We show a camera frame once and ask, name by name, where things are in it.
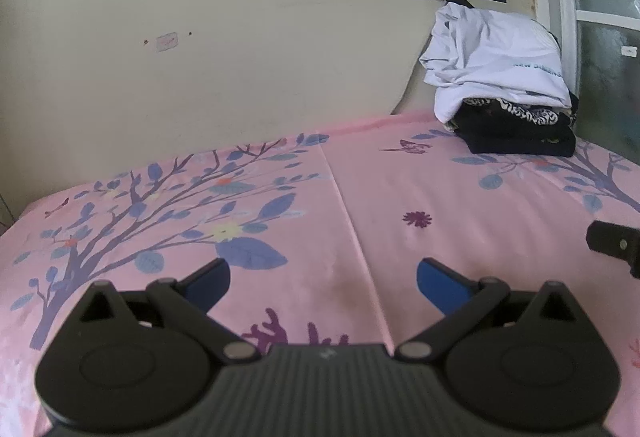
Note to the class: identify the pink floral bedsheet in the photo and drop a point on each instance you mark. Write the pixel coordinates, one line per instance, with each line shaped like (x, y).
(323, 233)

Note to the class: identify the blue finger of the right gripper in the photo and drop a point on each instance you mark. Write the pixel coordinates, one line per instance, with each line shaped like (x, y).
(620, 242)

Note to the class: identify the black folded garment bottom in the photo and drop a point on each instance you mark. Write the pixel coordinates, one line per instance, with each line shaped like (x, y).
(493, 135)

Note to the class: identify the black patterned folded garment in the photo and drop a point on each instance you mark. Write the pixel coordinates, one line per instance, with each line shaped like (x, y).
(497, 114)

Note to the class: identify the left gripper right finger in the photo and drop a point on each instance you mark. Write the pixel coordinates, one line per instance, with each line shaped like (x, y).
(465, 304)

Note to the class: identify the white window frame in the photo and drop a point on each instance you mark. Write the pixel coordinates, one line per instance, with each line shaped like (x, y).
(599, 42)

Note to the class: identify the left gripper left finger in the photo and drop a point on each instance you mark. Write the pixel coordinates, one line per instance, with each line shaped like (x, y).
(184, 306)

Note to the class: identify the white t-shirt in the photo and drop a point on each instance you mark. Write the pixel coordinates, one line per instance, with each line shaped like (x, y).
(485, 54)

